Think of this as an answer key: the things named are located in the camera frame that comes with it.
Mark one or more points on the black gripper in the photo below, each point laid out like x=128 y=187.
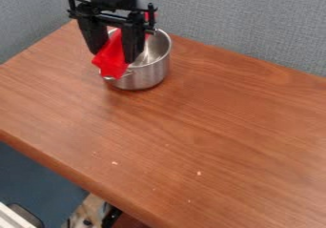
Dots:
x=91 y=14

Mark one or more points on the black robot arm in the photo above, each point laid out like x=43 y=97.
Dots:
x=129 y=15

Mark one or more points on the white object under table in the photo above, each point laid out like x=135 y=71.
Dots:
x=11 y=219

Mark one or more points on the metal pot with handle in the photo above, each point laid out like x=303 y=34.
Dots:
x=150 y=68

